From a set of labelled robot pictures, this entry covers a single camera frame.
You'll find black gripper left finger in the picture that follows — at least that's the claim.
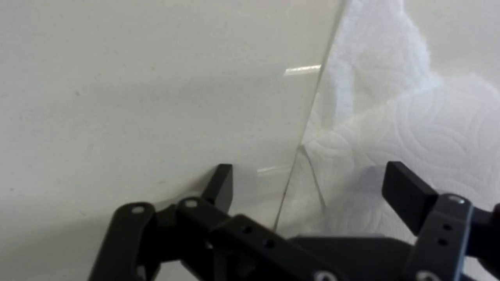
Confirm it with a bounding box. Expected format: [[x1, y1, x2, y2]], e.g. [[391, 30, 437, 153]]
[[88, 163, 346, 281]]

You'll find large embossed white paper towel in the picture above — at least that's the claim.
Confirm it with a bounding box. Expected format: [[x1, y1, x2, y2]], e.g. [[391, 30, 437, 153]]
[[272, 0, 500, 281]]

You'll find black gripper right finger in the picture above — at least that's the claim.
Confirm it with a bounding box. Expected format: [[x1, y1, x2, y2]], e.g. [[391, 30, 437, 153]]
[[382, 161, 500, 281]]

